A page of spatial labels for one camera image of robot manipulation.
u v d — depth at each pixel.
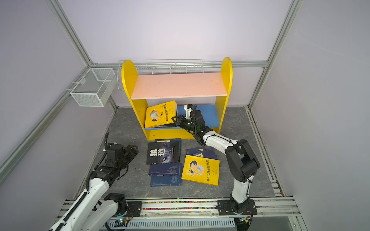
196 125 0.69
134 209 0.74
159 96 0.71
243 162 0.48
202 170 0.83
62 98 0.73
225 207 0.73
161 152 0.91
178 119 0.79
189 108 0.81
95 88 1.00
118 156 0.63
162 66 0.94
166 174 0.83
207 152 0.91
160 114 0.89
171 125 0.89
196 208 0.75
